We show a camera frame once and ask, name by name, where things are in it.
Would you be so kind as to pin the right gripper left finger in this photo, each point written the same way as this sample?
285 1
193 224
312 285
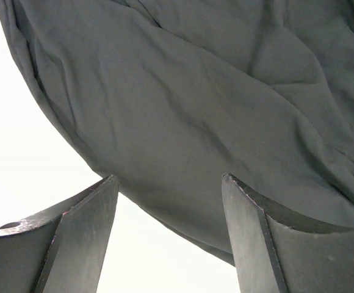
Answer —
61 248

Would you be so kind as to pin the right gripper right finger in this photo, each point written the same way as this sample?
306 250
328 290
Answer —
276 249

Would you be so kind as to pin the black trousers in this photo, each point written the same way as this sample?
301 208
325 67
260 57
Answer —
169 96

